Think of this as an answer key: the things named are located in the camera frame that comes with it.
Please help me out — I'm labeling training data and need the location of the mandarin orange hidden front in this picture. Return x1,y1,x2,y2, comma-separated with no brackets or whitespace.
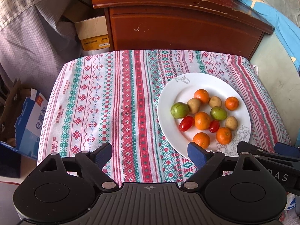
216,127,232,145

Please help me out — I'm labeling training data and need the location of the red cherry tomato small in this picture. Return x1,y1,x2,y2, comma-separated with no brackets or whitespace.
209,120,220,133

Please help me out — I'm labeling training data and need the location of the red cherry tomato large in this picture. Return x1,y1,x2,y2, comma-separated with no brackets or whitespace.
178,116,194,132

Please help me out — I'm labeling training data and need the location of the brown longan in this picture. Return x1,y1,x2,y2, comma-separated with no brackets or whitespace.
187,98,201,114
225,116,239,131
208,96,222,108

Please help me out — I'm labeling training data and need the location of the green fruit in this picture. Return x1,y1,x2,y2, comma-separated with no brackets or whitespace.
210,107,227,121
170,102,189,119

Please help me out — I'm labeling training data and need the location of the mandarin orange top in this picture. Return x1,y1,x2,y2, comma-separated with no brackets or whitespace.
194,89,210,104

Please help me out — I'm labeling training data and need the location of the patterned striped tablecloth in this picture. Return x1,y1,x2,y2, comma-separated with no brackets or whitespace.
38,50,290,183

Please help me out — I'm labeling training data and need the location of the blue white carton box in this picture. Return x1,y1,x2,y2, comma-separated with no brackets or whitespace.
1,80,48,160

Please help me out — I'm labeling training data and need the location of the white floral plate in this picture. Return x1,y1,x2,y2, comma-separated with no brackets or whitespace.
157,72,252,157

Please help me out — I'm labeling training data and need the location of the open cardboard box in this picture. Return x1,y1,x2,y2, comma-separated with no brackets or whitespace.
64,0,110,52

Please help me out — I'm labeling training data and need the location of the checkered grey curtain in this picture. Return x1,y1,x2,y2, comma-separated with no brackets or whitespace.
1,0,81,97

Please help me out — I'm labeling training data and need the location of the dark wooden cabinet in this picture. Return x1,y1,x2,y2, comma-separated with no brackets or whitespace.
91,0,275,59

